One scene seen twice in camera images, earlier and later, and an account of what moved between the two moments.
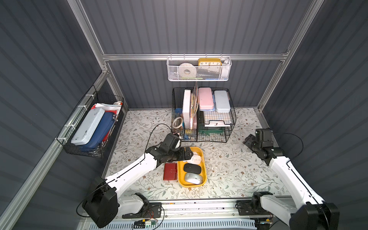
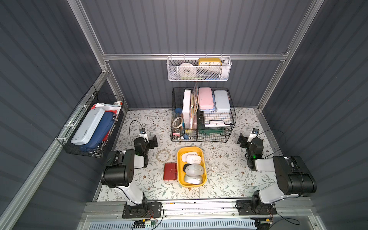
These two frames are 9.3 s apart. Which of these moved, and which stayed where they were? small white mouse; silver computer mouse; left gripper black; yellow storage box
Moved: left gripper black
Stayed: yellow storage box; small white mouse; silver computer mouse
